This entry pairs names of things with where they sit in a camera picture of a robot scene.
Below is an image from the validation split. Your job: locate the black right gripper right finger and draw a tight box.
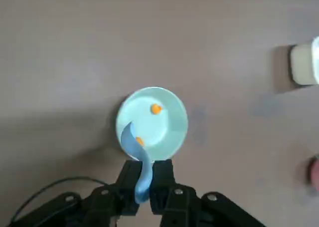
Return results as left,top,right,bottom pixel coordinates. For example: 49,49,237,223
149,159,267,227

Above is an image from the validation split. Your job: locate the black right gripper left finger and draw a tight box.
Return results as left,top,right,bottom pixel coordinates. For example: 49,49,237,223
9,159,144,227

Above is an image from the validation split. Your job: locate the blue spoon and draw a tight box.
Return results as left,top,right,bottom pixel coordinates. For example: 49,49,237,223
121,121,154,204

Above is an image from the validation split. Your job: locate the green bowl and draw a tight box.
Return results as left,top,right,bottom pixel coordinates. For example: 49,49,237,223
116,86,189,162

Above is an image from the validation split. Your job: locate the pink bowl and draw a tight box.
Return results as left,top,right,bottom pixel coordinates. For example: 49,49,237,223
309,156,319,190

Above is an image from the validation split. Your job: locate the white lidded box bear print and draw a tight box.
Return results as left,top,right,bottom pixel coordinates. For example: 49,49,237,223
289,36,319,85

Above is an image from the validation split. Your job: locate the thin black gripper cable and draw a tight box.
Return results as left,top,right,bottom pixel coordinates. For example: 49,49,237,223
7,176,106,227

